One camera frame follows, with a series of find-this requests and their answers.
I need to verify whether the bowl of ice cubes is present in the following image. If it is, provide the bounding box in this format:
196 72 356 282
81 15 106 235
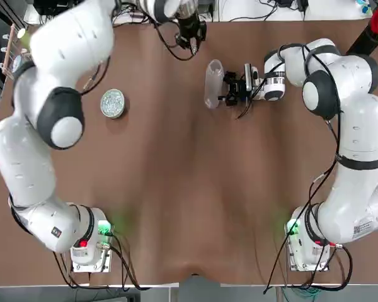
100 88 126 120

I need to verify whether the black cylindrical object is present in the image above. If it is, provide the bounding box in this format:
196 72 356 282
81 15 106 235
346 21 378 54

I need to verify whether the pale green cup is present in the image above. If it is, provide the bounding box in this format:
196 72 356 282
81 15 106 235
17 27 32 48

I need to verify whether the green cable bundle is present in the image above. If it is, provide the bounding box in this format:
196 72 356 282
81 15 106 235
282 284 324 302

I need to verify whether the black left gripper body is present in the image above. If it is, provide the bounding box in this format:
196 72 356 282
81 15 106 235
178 12 207 40

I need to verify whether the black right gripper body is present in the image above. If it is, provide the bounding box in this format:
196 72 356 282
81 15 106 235
229 78 249 103

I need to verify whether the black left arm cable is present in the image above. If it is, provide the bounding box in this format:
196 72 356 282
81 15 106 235
78 18 198 95

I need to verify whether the black right base cable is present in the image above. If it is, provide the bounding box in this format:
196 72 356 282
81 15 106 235
330 245 355 289

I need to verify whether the aluminium frame post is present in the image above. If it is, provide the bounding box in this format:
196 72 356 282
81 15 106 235
178 273 222 302

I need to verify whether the tall transparent plastic bottle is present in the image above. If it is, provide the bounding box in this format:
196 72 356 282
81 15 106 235
203 59 225 110

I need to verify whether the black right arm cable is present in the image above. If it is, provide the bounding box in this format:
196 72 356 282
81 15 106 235
238 43 346 295

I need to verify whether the clear glass cup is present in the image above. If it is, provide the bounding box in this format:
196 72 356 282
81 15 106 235
12 55 26 72

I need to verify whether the black left base cable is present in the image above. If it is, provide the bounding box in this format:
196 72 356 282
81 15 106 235
55 234 152 290

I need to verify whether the blue and white packet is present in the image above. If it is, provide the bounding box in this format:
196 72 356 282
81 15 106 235
356 0 373 16

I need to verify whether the black electronics box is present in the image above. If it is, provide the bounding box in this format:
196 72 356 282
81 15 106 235
33 0 67 15

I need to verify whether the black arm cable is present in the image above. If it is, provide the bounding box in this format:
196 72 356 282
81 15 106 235
78 18 198 95
238 43 346 295

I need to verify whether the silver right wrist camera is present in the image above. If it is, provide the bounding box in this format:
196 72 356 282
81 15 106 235
244 62 259 92

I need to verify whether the black base cable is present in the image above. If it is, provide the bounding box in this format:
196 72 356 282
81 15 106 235
330 245 355 289
55 234 152 290

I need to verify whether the dish rack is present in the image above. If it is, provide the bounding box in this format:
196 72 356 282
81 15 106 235
1 24 31 79

